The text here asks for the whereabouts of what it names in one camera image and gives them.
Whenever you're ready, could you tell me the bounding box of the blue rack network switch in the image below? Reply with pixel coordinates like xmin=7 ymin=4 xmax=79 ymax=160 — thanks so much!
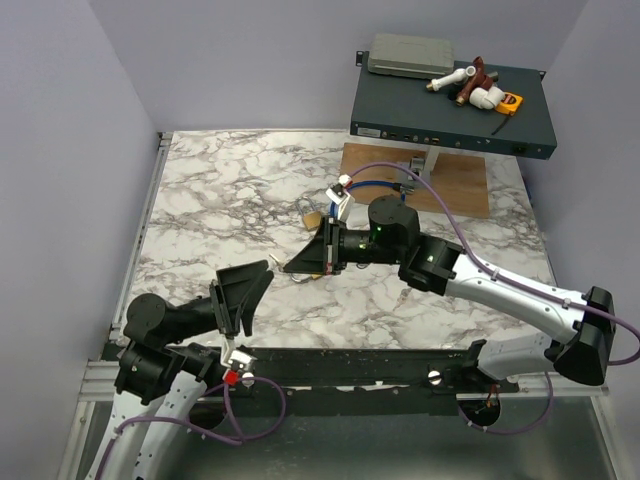
xmin=350 ymin=51 xmax=557 ymax=160

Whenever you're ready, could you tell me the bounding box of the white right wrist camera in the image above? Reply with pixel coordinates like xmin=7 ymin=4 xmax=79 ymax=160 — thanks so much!
xmin=326 ymin=174 xmax=355 ymax=222

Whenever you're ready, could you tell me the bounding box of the grey plastic case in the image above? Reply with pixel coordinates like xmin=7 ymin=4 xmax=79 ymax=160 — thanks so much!
xmin=367 ymin=33 xmax=454 ymax=79

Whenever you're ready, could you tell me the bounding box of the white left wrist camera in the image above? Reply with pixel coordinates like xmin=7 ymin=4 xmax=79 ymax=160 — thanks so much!
xmin=220 ymin=337 xmax=256 ymax=387

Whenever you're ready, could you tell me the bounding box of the brown pipe fitting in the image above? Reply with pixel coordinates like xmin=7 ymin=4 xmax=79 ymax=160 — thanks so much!
xmin=455 ymin=56 xmax=494 ymax=106

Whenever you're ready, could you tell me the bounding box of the white pipe elbow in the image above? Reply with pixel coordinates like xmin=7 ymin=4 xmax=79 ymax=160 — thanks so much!
xmin=469 ymin=85 xmax=506 ymax=110

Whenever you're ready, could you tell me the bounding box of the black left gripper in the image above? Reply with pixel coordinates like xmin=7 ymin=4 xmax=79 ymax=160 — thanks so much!
xmin=165 ymin=259 xmax=276 ymax=344

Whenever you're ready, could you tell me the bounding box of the blue cable loop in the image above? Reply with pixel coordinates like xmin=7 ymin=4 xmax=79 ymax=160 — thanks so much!
xmin=328 ymin=179 xmax=407 ymax=216

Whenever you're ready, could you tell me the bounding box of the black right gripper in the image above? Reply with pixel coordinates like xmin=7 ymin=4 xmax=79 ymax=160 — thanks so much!
xmin=284 ymin=215 xmax=402 ymax=275

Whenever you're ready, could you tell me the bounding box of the brass padlock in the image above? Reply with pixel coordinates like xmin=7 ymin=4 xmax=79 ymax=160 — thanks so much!
xmin=295 ymin=196 xmax=322 ymax=231
xmin=289 ymin=273 xmax=323 ymax=284

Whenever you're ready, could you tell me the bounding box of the grey metal socket bracket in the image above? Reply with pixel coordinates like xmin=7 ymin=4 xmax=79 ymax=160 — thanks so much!
xmin=396 ymin=156 xmax=432 ymax=194

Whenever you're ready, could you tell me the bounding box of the silver key with ring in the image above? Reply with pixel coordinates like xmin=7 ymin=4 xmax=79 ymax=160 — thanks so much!
xmin=270 ymin=255 xmax=284 ymax=273

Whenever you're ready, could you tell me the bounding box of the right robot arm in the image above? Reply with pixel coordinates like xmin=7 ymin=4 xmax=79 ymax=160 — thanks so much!
xmin=284 ymin=196 xmax=615 ymax=392

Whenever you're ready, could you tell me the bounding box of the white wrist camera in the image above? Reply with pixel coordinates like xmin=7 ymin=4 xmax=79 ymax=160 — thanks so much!
xmin=326 ymin=174 xmax=355 ymax=222
xmin=220 ymin=337 xmax=256 ymax=387

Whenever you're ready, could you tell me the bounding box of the wooden board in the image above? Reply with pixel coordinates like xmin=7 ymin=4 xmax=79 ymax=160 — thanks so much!
xmin=340 ymin=143 xmax=489 ymax=219

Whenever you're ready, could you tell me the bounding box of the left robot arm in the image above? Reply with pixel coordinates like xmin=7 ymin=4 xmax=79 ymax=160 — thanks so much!
xmin=86 ymin=260 xmax=274 ymax=479

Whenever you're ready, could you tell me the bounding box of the white pipe with brass end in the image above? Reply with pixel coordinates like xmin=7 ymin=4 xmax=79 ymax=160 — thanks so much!
xmin=426 ymin=65 xmax=477 ymax=92

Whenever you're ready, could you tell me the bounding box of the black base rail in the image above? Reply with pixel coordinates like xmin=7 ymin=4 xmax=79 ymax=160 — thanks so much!
xmin=159 ymin=344 xmax=521 ymax=419

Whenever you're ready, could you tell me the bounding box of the yellow tape measure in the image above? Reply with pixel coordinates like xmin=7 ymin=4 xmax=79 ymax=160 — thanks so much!
xmin=495 ymin=92 xmax=524 ymax=116

